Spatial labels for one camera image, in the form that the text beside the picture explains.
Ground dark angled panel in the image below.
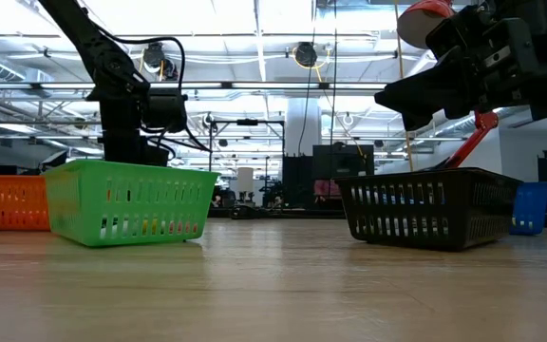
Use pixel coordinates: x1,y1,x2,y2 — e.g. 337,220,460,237
39,150,69,173

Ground black metal rack frame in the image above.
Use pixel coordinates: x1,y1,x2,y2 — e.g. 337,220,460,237
208,118,287,210

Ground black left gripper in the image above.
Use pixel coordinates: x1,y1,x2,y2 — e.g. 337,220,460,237
101,111,171,168

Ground black partition panels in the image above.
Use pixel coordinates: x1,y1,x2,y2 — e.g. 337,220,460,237
281,143,376,211

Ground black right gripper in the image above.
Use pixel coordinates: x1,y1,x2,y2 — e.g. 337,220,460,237
373,4,547,132

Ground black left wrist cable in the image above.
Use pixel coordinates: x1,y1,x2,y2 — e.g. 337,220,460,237
90,21,214,154

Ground red desk lamp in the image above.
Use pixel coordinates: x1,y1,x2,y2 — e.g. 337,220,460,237
395,0,500,171

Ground blue plastic basket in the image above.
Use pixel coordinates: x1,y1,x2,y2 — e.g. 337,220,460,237
508,180,547,237

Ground person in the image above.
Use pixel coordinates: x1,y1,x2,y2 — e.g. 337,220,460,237
313,179,344,199

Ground green plastic basket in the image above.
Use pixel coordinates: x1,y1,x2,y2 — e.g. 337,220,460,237
43,159,221,248

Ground black ceiling cable reel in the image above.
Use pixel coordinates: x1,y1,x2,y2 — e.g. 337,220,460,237
293,41,320,68
141,41,179,82

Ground black plastic basket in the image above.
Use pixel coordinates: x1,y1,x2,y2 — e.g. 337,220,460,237
333,166,524,253

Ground black lamp cable with switch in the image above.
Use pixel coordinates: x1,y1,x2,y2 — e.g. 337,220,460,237
228,202,258,220

